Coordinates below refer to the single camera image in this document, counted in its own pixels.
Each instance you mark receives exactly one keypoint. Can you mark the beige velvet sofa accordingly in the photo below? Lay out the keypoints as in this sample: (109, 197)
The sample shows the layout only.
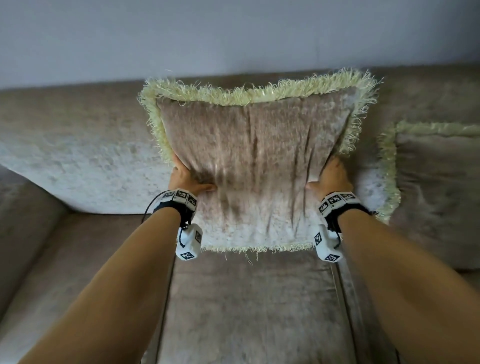
(240, 285)

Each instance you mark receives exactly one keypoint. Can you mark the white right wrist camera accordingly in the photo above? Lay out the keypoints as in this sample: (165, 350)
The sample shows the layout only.
(335, 225)

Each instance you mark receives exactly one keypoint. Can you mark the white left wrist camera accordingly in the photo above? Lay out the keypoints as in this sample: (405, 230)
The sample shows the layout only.
(182, 221)

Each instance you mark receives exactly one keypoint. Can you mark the person's left hand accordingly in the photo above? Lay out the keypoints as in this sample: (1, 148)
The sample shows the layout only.
(183, 177)

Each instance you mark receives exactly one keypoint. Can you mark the person's left forearm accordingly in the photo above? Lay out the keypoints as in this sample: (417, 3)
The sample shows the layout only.
(108, 296)

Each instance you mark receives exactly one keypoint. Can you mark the beige fringed cushion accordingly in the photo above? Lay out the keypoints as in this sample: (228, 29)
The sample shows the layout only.
(435, 195)
(258, 165)

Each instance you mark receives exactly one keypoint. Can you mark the person's right hand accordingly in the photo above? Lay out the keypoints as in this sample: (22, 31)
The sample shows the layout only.
(335, 179)

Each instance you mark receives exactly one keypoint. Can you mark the person's right thumb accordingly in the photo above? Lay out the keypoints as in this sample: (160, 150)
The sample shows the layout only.
(314, 187)

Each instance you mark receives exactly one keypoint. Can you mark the person's right forearm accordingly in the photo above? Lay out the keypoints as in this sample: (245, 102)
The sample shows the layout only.
(407, 296)

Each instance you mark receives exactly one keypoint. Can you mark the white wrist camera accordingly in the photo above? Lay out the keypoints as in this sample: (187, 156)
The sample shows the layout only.
(335, 225)
(182, 221)

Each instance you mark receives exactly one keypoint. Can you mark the person's left thumb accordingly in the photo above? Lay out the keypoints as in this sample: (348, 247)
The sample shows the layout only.
(204, 188)

